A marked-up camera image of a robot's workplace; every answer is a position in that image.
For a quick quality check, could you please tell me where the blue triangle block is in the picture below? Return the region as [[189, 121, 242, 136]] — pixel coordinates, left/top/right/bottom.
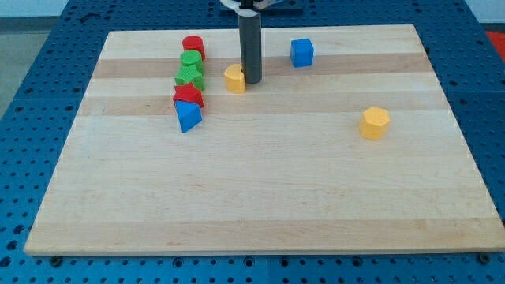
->
[[175, 100, 202, 133]]

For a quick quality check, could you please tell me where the yellow hexagon block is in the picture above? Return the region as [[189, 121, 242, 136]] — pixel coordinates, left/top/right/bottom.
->
[[358, 106, 391, 140]]

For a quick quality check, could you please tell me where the yellow half-circle block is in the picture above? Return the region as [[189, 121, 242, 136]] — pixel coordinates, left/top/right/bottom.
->
[[224, 64, 245, 94]]

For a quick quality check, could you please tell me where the red star block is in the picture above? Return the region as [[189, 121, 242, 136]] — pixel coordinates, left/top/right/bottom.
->
[[173, 83, 204, 108]]

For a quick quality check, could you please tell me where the green star block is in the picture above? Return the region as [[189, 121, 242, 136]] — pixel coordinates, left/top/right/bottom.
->
[[174, 65, 204, 91]]

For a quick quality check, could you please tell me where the wooden board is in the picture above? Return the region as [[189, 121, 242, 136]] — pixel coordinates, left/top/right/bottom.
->
[[24, 24, 504, 256]]

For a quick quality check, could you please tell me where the blue cube block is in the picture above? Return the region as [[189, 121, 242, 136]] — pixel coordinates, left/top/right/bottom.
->
[[290, 38, 314, 68]]

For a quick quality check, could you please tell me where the green cylinder block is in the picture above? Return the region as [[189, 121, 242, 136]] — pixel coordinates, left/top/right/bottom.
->
[[180, 50, 204, 74]]

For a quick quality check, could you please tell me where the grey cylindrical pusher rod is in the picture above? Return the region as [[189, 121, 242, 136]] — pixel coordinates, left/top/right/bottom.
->
[[238, 10, 262, 84]]

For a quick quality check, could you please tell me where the red cylinder block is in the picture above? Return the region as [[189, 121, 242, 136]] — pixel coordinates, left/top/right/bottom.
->
[[182, 35, 206, 60]]

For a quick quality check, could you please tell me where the white robot tool flange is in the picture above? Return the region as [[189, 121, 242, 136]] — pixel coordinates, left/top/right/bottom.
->
[[220, 0, 283, 17]]

